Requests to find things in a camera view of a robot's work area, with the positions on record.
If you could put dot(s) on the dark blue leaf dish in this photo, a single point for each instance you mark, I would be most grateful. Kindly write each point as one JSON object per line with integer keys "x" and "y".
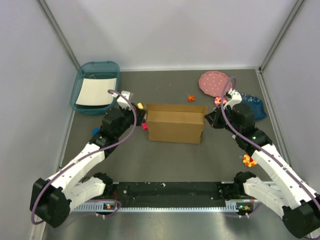
{"x": 256, "y": 105}

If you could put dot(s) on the brown cardboard box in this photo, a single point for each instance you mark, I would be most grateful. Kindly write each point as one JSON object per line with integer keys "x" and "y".
{"x": 176, "y": 123}

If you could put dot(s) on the pink flower toy right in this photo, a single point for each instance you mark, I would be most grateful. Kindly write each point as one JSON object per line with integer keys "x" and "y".
{"x": 218, "y": 100}

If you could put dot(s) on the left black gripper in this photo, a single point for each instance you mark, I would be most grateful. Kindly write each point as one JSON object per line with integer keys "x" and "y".
{"x": 140, "y": 114}

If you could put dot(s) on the white paper sheet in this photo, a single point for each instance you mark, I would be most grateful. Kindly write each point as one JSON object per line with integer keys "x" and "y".
{"x": 94, "y": 92}

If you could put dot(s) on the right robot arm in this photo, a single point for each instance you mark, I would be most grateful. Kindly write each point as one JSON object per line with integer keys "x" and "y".
{"x": 294, "y": 201}

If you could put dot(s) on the pink polka dot plate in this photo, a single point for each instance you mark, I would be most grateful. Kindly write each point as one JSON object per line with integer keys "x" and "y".
{"x": 212, "y": 83}

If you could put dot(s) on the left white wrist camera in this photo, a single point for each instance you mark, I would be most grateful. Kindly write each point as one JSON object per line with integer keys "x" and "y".
{"x": 124, "y": 100}

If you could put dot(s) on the small orange flower toy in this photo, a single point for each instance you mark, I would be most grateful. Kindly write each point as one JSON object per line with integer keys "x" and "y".
{"x": 248, "y": 161}

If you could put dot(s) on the aluminium frame rail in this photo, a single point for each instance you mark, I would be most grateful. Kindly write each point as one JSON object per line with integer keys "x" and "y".
{"x": 201, "y": 203}

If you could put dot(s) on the yellow highlighter marker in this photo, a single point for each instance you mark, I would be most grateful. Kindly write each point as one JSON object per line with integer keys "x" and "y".
{"x": 140, "y": 105}

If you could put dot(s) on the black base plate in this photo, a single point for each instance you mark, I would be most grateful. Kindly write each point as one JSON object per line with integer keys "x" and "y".
{"x": 212, "y": 189}

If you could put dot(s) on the pink black highlighter marker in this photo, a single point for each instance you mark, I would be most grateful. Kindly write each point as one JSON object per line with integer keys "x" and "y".
{"x": 144, "y": 126}

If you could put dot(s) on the orange glitter maple leaf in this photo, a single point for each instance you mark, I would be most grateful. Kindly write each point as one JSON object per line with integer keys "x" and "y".
{"x": 191, "y": 98}

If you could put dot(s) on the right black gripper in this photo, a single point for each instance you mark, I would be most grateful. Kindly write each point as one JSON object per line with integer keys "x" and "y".
{"x": 213, "y": 118}

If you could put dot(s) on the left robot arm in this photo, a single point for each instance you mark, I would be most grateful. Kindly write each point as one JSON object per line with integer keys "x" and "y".
{"x": 53, "y": 199}

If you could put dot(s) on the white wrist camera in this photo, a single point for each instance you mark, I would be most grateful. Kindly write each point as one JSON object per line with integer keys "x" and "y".
{"x": 233, "y": 98}
{"x": 124, "y": 100}

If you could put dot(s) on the teal plastic bin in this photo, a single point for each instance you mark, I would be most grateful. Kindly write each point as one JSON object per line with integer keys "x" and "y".
{"x": 94, "y": 70}

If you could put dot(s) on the small blue scraper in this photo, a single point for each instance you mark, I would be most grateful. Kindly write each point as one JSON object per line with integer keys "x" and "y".
{"x": 95, "y": 131}

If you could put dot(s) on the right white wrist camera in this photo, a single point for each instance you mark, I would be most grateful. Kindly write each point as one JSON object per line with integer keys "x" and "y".
{"x": 233, "y": 98}

